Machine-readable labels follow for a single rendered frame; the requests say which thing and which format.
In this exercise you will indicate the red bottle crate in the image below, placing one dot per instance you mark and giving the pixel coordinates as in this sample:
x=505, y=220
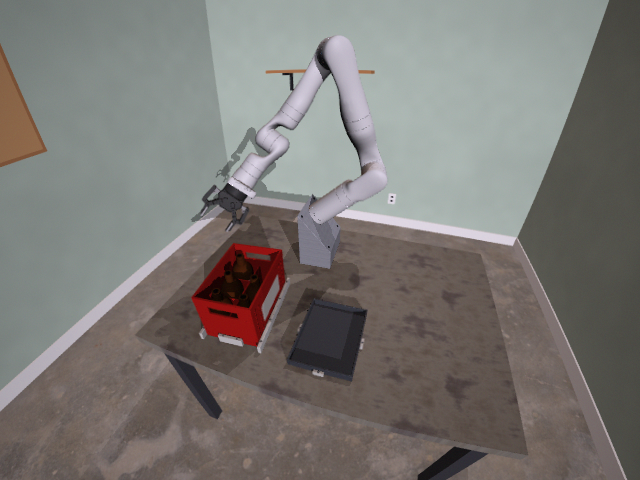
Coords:
x=251, y=322

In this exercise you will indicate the brown glass bottle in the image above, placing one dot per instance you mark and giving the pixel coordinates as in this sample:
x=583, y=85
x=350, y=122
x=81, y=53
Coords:
x=231, y=287
x=254, y=287
x=217, y=296
x=244, y=301
x=242, y=269

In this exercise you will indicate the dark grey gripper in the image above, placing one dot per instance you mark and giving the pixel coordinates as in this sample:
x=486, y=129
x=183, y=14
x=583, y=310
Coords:
x=228, y=202

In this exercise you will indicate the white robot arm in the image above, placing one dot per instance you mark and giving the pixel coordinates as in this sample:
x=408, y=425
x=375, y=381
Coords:
x=337, y=53

